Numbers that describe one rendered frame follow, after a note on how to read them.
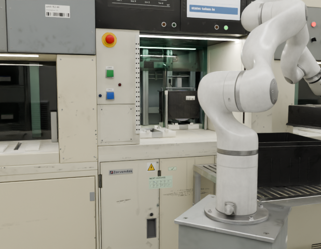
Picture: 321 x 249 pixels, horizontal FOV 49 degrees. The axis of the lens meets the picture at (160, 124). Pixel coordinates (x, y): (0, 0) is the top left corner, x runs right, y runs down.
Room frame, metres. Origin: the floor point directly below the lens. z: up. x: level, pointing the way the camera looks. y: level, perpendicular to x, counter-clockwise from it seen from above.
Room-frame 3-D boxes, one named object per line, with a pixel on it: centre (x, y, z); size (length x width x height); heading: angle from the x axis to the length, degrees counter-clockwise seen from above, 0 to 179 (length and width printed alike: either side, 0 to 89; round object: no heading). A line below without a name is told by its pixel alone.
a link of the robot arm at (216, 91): (1.06, -0.20, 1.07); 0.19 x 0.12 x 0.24; 54
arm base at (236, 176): (1.04, -0.23, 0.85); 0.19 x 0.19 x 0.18
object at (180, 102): (2.37, -0.12, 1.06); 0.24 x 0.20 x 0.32; 107
